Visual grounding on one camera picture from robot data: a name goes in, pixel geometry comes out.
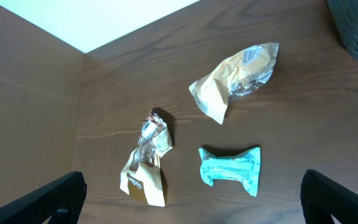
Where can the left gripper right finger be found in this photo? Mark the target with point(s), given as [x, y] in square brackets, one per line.
[324, 200]

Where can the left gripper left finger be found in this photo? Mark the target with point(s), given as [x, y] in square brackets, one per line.
[59, 201]

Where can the mint green snack packet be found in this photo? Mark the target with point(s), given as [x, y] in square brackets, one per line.
[244, 168]

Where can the beige brown snack bag left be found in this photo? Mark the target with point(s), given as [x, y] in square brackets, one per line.
[140, 177]

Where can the cardboard side panel left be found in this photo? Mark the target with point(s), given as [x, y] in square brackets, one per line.
[40, 78]

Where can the beige snack bag top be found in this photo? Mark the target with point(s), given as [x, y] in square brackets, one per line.
[235, 77]

